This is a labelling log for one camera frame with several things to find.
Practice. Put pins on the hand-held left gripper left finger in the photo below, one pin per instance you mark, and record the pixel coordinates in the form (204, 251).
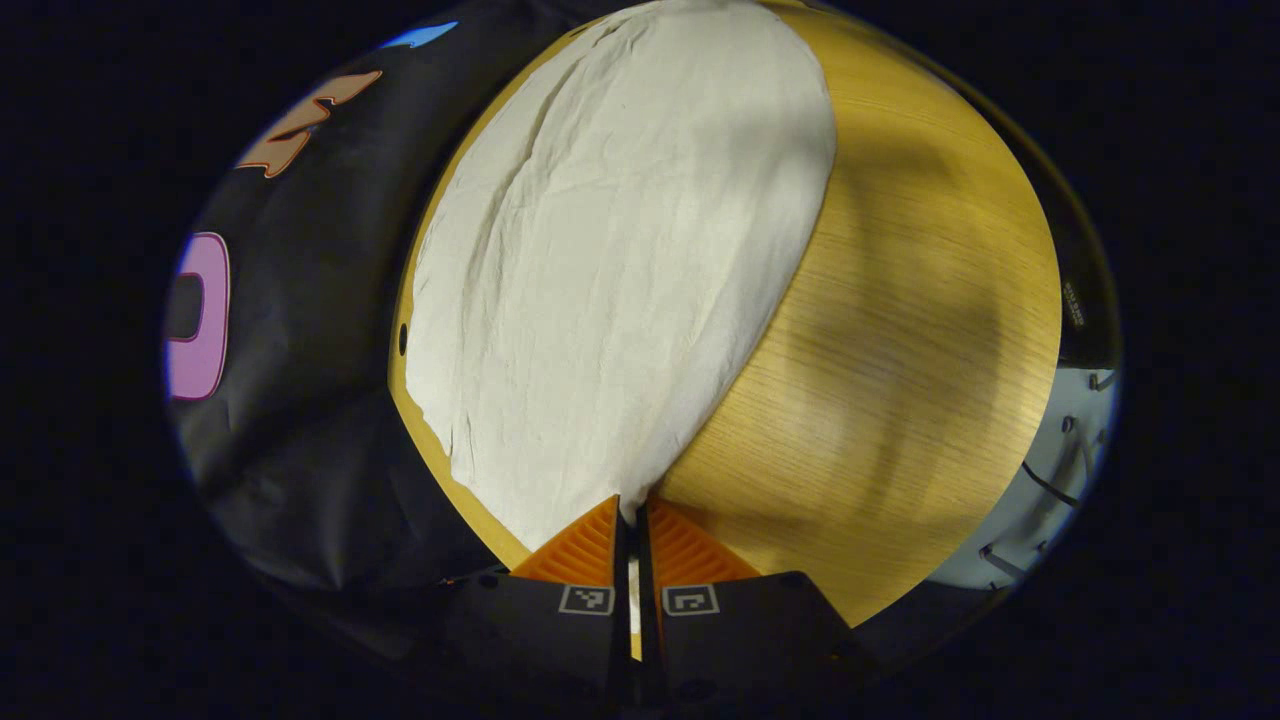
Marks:
(622, 570)

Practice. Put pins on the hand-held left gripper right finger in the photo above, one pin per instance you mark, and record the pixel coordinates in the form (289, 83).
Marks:
(648, 620)

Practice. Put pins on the white jeans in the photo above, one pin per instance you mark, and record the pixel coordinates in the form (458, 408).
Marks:
(620, 250)

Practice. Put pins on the black backdrop cloth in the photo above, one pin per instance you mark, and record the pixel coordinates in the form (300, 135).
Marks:
(320, 350)

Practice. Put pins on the black rounded object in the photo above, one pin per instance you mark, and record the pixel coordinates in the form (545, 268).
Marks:
(1085, 320)

